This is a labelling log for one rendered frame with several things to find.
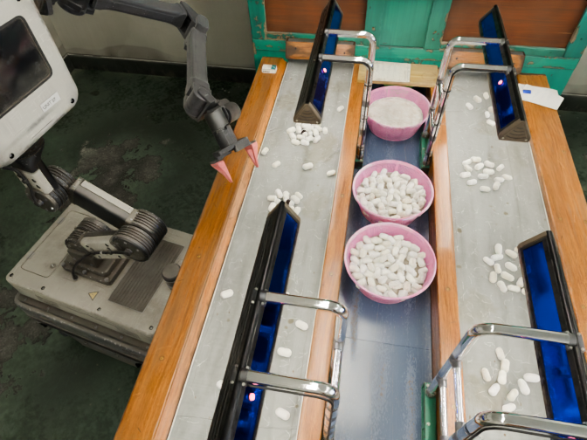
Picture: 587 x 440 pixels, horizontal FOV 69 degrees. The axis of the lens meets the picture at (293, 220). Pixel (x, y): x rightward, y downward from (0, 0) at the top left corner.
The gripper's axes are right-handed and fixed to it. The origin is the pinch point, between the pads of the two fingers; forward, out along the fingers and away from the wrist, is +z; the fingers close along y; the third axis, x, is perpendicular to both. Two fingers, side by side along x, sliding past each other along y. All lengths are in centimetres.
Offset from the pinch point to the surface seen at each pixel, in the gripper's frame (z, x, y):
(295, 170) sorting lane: 11.0, -13.5, -22.6
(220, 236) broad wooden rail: 14.5, -5.4, 14.6
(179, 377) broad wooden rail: 34, 17, 46
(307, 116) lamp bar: -7.0, 16.1, -18.9
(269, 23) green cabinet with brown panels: -42, -51, -60
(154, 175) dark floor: -2, -146, 0
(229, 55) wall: -49, -169, -91
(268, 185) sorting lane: 10.6, -14.0, -10.9
